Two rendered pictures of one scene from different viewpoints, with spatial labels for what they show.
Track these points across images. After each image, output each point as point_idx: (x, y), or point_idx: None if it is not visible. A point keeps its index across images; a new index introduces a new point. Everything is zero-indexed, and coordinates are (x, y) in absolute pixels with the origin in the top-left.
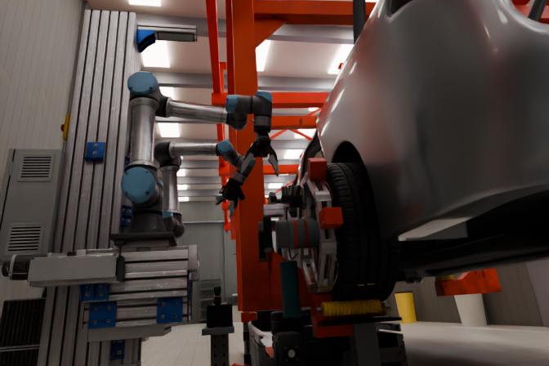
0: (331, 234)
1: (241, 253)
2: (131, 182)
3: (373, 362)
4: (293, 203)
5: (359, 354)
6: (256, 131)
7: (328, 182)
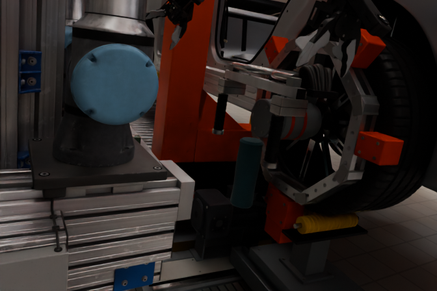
0: (362, 161)
1: (168, 93)
2: (107, 87)
3: (320, 261)
4: (304, 86)
5: (311, 256)
6: None
7: (369, 74)
